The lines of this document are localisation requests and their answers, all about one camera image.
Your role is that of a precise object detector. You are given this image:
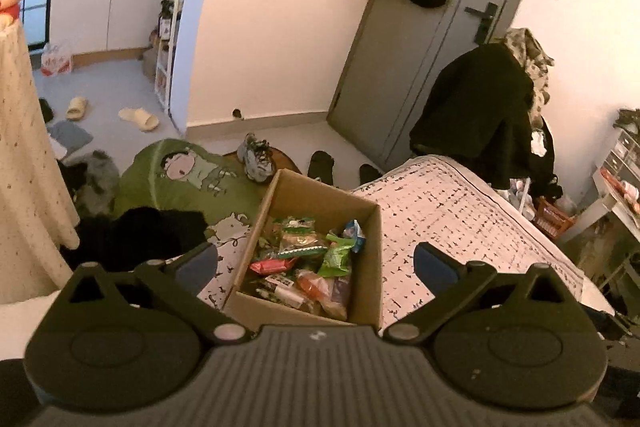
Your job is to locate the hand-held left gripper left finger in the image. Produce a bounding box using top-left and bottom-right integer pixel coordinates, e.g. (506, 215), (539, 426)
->
(62, 242), (256, 348)

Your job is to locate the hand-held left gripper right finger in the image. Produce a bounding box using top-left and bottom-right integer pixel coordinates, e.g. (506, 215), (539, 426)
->
(382, 242), (576, 348)

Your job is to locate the cardboard box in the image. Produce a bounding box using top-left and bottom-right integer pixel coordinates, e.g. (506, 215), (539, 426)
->
(222, 169), (383, 328)

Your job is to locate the red orange snack bar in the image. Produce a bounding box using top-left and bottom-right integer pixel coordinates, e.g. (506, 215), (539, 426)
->
(250, 258), (300, 276)

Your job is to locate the white and blue snack packet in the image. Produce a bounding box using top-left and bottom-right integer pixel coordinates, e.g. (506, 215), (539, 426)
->
(257, 274), (306, 308)

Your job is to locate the small green snack packet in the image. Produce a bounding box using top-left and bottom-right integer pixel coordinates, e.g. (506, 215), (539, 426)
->
(320, 234), (359, 278)

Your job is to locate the purple and white snack packet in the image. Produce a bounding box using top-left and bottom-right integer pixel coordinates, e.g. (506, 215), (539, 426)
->
(330, 277), (352, 308)

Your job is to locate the round cookie packet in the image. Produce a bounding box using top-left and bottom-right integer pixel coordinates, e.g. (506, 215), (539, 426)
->
(275, 217), (326, 250)

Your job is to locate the thin green stick packet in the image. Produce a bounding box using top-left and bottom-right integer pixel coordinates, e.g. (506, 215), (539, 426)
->
(277, 244), (326, 258)

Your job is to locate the clear biscuit packet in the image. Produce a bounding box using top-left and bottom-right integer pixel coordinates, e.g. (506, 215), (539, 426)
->
(312, 297), (349, 321)

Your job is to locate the orange snack packet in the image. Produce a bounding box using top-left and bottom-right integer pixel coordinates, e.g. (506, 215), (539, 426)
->
(295, 271), (334, 303)

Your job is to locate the black cloth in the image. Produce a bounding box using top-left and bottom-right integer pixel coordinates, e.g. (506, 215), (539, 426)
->
(60, 207), (209, 274)

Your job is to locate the green cartoon print blanket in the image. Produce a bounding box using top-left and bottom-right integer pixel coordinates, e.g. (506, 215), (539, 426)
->
(116, 139), (267, 259)

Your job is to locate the black sock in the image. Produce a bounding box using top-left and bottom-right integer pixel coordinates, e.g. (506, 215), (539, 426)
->
(359, 164), (384, 186)
(307, 151), (335, 183)

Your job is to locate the grey sneaker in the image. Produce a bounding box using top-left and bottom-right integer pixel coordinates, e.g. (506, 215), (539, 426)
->
(237, 133), (276, 182)

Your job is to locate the orange plastic basket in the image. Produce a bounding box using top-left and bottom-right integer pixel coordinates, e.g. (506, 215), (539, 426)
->
(531, 197), (577, 239)

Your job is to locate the grey furry slipper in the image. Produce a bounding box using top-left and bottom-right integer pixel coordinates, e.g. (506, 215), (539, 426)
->
(75, 151), (121, 214)

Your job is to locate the black coat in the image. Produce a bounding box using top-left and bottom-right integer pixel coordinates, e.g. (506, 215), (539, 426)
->
(410, 43), (557, 204)

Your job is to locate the beige slipper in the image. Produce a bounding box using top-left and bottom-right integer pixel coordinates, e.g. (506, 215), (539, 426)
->
(118, 108), (160, 130)
(66, 97), (90, 120)

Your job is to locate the white desk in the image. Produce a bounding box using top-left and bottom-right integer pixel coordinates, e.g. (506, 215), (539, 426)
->
(556, 167), (640, 260)

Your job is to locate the grey cloth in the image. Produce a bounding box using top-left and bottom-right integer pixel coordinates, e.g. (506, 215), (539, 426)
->
(50, 121), (95, 156)

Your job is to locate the grey door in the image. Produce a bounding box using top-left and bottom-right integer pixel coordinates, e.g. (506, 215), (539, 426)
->
(326, 0), (551, 171)

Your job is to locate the dotted cream tablecloth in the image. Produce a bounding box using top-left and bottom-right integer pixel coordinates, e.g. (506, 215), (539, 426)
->
(0, 22), (82, 306)

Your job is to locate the white storage rack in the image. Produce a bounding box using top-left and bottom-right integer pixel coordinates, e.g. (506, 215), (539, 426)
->
(153, 0), (184, 114)

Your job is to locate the small drawer cabinet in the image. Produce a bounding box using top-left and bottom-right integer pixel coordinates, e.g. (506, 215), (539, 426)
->
(597, 127), (640, 188)

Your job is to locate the camouflage patterned cloth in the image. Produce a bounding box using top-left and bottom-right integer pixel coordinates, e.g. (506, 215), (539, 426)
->
(502, 28), (554, 128)

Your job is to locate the red and white plastic bag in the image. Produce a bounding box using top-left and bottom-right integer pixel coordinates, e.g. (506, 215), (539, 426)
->
(41, 42), (75, 77)

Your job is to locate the white kitchen cabinet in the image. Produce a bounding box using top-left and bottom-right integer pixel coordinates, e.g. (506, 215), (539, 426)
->
(50, 0), (187, 58)

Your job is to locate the cartoon boy figurine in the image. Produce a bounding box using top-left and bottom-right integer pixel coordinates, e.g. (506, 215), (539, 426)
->
(0, 0), (22, 28)

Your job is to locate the black door handle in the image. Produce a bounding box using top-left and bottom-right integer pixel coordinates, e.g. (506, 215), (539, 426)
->
(464, 4), (499, 43)

